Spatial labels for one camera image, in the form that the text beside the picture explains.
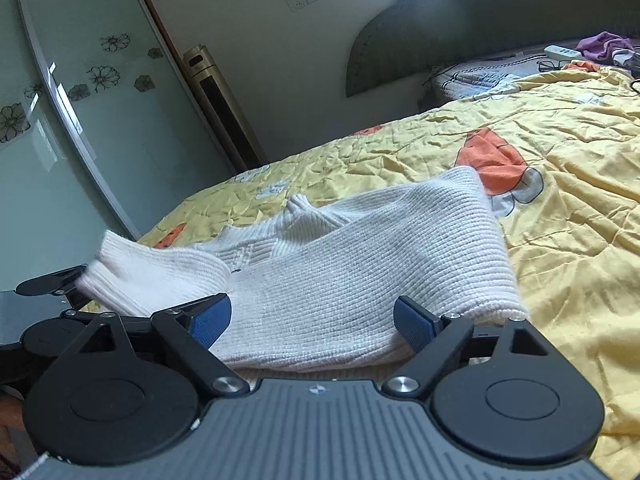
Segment purple garment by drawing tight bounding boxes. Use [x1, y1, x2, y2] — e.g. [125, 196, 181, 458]
[576, 32, 634, 64]

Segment glass wardrobe sliding door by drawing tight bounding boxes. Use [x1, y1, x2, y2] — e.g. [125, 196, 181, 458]
[1, 0, 232, 289]

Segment white knitted sweater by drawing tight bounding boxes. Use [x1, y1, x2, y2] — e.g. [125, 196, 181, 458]
[77, 166, 526, 373]

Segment gold tower air conditioner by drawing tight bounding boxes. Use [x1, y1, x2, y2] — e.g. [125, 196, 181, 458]
[183, 44, 267, 172]

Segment checked patterned pillow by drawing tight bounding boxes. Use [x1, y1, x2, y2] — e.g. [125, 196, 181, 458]
[418, 41, 640, 111]

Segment white remote control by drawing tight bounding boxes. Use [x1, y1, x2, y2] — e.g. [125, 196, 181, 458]
[544, 44, 584, 62]

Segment yellow carrot-print quilt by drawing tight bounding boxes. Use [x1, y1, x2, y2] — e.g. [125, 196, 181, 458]
[134, 64, 639, 479]

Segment dark green padded headboard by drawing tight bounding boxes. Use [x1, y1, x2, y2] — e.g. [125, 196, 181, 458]
[345, 0, 639, 96]

